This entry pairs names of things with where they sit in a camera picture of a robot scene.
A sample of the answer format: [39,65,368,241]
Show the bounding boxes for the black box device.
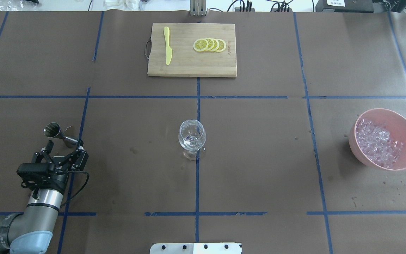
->
[315,0,374,13]

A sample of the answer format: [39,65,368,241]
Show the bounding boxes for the clear ice cubes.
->
[355,119,404,169]

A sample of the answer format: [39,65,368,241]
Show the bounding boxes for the bamboo cutting board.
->
[148,23,238,78]

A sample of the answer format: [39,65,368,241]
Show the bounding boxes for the pink bowl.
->
[349,108,406,171]

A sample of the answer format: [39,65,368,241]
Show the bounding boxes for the lemon slice back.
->
[216,39,227,53]

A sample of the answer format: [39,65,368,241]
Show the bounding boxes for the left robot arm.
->
[0,140,88,254]

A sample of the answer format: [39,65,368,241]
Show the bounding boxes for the aluminium frame post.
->
[190,0,208,17]

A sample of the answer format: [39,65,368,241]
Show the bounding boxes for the brown paper table cover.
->
[0,10,406,254]

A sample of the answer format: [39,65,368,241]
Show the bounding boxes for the steel double jigger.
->
[43,122,78,148]

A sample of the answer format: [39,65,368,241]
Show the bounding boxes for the yellow plastic knife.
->
[163,27,173,65]

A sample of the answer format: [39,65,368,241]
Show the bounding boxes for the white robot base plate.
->
[149,242,243,254]

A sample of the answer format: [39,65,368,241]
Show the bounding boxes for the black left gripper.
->
[16,140,89,193]

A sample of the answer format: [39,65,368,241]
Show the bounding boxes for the clear wine glass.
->
[178,119,207,161]

